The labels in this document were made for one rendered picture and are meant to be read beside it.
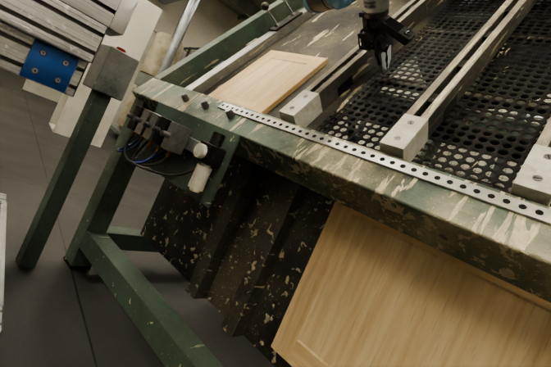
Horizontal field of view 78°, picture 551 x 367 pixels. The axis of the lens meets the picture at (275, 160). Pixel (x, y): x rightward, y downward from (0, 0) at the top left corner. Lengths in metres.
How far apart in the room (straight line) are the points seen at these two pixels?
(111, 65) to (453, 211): 1.25
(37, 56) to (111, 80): 0.59
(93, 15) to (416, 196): 0.80
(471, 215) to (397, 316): 0.38
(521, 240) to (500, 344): 0.32
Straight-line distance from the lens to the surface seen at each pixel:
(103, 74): 1.48
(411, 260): 0.99
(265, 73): 1.41
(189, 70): 1.71
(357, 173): 0.81
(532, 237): 0.73
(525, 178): 0.79
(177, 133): 1.10
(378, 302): 1.02
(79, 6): 0.90
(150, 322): 1.26
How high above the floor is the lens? 0.78
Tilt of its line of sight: level
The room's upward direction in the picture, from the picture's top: 24 degrees clockwise
